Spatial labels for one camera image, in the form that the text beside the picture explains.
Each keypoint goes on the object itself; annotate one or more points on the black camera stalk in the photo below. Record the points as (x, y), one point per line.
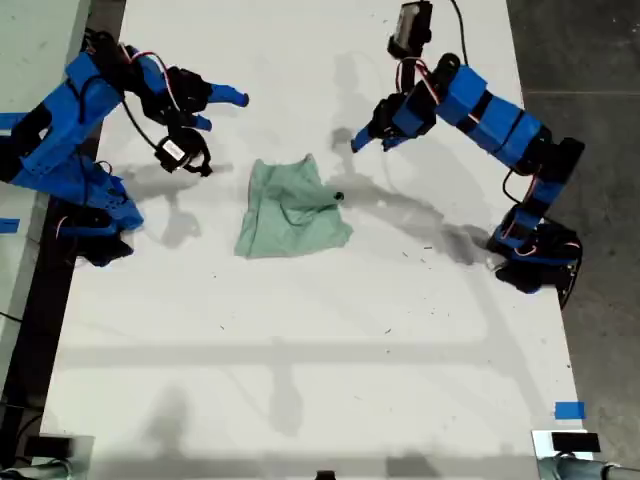
(401, 75)
(205, 160)

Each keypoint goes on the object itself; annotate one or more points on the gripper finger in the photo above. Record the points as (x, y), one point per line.
(362, 139)
(227, 93)
(202, 122)
(390, 142)

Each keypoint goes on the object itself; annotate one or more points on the small black box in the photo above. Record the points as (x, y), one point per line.
(325, 476)
(575, 442)
(50, 446)

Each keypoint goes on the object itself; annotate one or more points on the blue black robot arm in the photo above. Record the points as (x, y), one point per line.
(500, 120)
(50, 135)

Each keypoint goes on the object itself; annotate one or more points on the small black round cap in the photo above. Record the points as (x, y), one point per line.
(339, 196)

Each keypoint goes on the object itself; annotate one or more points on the grey-green pipe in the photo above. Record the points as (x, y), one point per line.
(45, 472)
(575, 470)

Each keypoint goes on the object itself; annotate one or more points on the blue tape patch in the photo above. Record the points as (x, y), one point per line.
(570, 410)

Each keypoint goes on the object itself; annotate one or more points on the pale green T-shirt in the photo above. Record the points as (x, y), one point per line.
(280, 220)

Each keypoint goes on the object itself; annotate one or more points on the short blue tape strip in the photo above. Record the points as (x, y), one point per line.
(7, 225)

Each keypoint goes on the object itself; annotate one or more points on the pale side table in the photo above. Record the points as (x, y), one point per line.
(30, 50)

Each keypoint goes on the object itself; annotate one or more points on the long blue tape strip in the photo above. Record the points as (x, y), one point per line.
(7, 120)

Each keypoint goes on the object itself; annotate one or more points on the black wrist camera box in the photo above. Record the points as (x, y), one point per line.
(410, 25)
(172, 150)

